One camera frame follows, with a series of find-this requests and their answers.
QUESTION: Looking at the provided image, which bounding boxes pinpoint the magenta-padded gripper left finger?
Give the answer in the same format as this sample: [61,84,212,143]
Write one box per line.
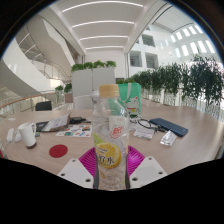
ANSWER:
[57,146,100,190]

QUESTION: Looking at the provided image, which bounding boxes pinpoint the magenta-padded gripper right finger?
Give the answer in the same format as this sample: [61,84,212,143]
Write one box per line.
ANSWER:
[126,145,168,190]

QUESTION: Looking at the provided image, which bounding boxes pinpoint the clear lemon drink bottle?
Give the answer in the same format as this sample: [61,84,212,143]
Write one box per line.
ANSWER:
[91,83,131,191]

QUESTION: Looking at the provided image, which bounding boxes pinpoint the flat round red coaster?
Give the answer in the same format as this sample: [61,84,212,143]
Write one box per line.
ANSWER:
[48,143,69,159]

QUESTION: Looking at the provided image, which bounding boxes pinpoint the white printed card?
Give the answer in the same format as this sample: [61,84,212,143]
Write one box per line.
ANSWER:
[133,126,156,140]

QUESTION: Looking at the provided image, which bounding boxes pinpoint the clear plastic packet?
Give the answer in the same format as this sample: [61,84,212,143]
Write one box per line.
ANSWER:
[159,130,178,147]

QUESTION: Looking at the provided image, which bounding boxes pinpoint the colourful sticker sheet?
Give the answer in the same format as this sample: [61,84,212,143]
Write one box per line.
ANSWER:
[55,124,92,138]

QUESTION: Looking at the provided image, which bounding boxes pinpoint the black power adapter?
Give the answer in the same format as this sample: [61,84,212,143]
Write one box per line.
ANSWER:
[69,116,92,125]

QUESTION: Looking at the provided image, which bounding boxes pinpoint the black notebook with papers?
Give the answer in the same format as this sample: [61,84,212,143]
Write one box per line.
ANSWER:
[35,113,72,133]

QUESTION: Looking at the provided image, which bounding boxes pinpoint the white mug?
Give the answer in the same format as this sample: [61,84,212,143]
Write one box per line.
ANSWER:
[17,121,38,149]

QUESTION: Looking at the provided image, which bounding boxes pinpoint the white computer mouse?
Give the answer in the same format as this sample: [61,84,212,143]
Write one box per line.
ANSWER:
[13,132,23,143]

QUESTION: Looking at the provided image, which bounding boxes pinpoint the black chair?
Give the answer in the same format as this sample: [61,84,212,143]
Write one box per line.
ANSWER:
[34,100,53,112]

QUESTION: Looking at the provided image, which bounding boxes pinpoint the white power strip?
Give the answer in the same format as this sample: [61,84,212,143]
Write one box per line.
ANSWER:
[5,127,16,144]

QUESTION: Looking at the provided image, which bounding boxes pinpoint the green tote bag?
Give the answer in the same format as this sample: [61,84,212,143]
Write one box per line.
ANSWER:
[117,82,142,118]

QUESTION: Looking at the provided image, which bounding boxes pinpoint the small potted plant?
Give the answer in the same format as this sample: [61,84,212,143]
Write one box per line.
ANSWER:
[54,83,74,104]

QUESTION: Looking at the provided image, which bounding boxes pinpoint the white planter cabinet with plants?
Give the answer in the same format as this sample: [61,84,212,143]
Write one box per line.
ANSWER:
[70,60,118,101]

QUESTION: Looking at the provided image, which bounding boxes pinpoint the row of green hedge plants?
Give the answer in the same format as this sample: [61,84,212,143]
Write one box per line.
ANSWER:
[116,54,224,118]

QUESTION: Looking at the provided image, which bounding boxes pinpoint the ceiling strip lights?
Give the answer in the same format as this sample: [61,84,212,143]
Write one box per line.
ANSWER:
[61,0,145,51]

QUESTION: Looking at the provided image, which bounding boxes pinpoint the black tangled cable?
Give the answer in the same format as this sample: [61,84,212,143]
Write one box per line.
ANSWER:
[129,114,168,133]

